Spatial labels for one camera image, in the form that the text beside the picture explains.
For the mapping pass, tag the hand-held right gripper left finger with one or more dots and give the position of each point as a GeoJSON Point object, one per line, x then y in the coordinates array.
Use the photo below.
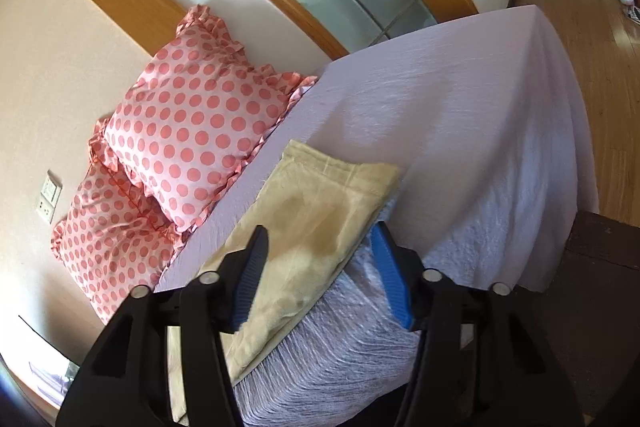
{"type": "Point", "coordinates": [248, 283]}

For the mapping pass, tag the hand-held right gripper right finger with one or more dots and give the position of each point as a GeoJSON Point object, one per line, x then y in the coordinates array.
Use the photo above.
{"type": "Point", "coordinates": [395, 278]}

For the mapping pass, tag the beige pants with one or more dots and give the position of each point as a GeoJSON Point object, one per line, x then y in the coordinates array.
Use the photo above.
{"type": "Point", "coordinates": [305, 227]}

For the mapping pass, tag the pink polka dot pillow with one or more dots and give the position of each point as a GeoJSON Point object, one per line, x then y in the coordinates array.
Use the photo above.
{"type": "Point", "coordinates": [112, 247]}
{"type": "Point", "coordinates": [192, 122]}

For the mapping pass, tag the bed with lilac sheet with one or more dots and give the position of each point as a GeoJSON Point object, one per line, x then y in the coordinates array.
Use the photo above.
{"type": "Point", "coordinates": [430, 127]}

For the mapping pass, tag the white wall socket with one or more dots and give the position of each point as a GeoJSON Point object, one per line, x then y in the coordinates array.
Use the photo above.
{"type": "Point", "coordinates": [48, 196]}

